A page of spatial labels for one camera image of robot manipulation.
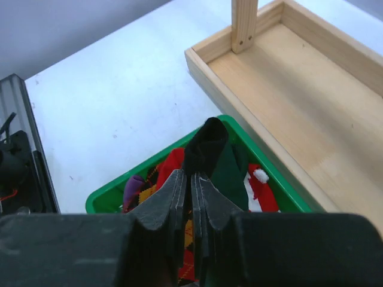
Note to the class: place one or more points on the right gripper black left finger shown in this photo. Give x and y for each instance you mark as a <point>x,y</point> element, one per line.
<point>62,250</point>

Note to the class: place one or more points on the purple sock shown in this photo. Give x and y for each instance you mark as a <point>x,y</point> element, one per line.
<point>131,189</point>

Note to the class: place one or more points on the green snowman sock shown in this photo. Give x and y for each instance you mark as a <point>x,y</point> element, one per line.
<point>229,174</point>

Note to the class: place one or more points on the red santa sock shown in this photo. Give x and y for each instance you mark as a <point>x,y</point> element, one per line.
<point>260,195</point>

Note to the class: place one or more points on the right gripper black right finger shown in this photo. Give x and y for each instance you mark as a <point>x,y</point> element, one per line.
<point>237,248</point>

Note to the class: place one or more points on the wooden hanger stand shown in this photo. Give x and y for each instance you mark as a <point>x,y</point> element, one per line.
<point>308,94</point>

